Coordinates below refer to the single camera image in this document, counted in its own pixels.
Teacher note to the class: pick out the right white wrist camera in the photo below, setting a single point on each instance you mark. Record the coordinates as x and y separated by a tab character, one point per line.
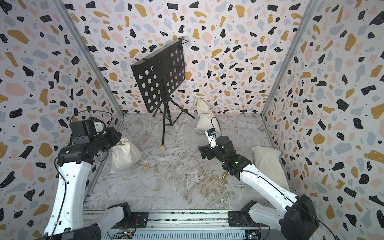
211	135

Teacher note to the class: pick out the right green circuit board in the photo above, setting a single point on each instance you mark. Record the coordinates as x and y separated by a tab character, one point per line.
252	235

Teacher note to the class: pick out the left green circuit board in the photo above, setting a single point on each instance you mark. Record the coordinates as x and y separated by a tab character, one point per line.
124	235

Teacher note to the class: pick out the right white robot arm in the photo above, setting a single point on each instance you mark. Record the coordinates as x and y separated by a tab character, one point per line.
295	217

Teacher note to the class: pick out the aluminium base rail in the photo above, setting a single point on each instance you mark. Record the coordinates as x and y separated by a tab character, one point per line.
193	225

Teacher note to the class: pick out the green circuit board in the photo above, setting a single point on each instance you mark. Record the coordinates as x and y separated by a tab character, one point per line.
252	235
124	235

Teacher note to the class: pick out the black perforated music stand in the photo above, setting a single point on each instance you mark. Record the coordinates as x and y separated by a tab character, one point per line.
158	76

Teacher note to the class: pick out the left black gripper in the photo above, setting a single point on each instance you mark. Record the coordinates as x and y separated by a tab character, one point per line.
112	132

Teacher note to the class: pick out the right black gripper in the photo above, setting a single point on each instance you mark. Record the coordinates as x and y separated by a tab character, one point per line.
203	149

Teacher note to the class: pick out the cream cloth bag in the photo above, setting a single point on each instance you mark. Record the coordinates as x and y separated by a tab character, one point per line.
206	117
267	160
124	155

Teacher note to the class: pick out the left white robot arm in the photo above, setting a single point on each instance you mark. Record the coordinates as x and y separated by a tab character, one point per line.
73	164

